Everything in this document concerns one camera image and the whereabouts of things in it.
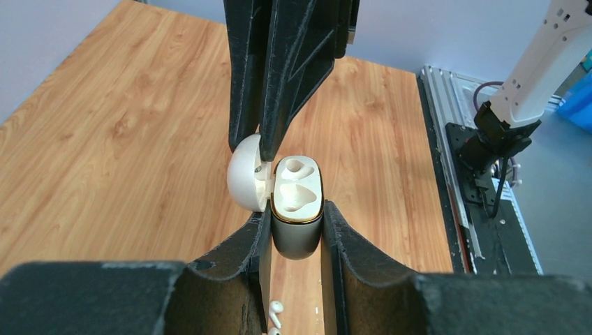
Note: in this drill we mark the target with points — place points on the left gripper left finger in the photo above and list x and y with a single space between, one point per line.
224 291

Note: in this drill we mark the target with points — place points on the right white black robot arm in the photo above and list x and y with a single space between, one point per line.
563 38

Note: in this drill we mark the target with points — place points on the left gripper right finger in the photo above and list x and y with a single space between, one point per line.
365 291

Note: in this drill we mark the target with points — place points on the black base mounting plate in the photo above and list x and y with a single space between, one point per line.
494 142

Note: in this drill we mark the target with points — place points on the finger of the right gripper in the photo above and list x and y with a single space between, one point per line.
247 24
304 41

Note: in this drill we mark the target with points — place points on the cream earbud charging case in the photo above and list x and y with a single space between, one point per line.
292 189

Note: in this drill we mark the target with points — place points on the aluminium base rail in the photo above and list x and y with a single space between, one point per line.
485 227

